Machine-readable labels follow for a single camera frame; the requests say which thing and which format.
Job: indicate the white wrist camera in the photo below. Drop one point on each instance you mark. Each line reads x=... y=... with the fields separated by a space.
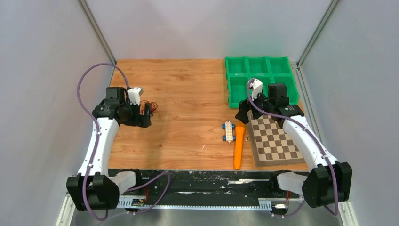
x=134 y=95
x=254 y=88

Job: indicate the orange toy microphone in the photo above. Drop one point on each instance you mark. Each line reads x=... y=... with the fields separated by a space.
x=240 y=131

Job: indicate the wooden chessboard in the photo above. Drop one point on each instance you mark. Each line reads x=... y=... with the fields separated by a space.
x=270 y=144

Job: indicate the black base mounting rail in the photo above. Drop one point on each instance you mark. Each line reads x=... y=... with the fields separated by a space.
x=207 y=189

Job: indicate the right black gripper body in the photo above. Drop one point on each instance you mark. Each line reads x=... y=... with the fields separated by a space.
x=263 y=104

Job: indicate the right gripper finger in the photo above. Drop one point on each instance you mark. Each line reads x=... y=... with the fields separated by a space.
x=242 y=115
x=244 y=106

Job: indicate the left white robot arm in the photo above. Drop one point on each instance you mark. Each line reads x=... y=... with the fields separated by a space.
x=92 y=188

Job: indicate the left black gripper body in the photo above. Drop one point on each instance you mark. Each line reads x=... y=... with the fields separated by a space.
x=131 y=116

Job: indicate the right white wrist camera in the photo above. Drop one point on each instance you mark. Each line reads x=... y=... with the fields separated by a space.
x=254 y=88

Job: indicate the white blue toy car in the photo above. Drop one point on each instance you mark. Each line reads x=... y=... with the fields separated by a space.
x=229 y=128

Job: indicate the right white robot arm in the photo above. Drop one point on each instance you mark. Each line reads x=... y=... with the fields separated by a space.
x=329 y=180

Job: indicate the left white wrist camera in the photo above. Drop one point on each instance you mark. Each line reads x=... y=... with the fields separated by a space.
x=134 y=95

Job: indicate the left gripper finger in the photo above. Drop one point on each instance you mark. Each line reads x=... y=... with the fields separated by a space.
x=145 y=108
x=145 y=120

